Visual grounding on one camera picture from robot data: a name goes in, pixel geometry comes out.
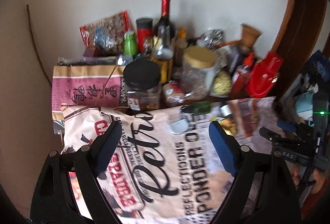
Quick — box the person's right hand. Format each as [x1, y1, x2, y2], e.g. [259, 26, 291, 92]
[291, 164, 327, 194]

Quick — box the pile of clothes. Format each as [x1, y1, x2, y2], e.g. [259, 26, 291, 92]
[280, 50, 329, 123]

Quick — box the printed retro tablecloth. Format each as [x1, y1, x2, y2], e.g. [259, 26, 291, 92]
[63, 97, 281, 223]

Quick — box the pink brown paper bag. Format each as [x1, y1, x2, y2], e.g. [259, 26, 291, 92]
[51, 65, 128, 120]

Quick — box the red sauce squeeze bottle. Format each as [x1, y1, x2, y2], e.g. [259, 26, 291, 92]
[230, 52, 255, 99]

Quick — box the small red label can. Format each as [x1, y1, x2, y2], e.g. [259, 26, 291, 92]
[162, 81, 185, 107]

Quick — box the black lid plastic jar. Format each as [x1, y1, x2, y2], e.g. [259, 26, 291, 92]
[123, 59, 161, 111]

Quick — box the dark wooden door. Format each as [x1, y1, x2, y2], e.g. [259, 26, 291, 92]
[269, 0, 329, 100]

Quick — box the gold lid plastic jar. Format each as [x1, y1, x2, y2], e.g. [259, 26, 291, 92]
[180, 45, 218, 101]

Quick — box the green plastic bottle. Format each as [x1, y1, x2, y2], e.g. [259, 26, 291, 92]
[124, 31, 138, 56]

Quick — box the silver foil bag at back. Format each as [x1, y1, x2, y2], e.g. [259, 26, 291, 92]
[199, 29, 224, 51]

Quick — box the terracotta clay pot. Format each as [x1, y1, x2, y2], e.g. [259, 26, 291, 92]
[240, 23, 262, 48]

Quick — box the red snack nut packet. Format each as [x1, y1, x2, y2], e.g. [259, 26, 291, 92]
[79, 11, 130, 54]

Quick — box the clear glass liquor bottle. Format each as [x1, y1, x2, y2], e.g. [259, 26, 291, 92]
[151, 25, 174, 84]

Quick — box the red black tumbler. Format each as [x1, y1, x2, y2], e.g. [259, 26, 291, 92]
[135, 18, 153, 53]

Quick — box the dark wine bottle red cap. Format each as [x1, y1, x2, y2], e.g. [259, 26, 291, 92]
[153, 0, 176, 44]

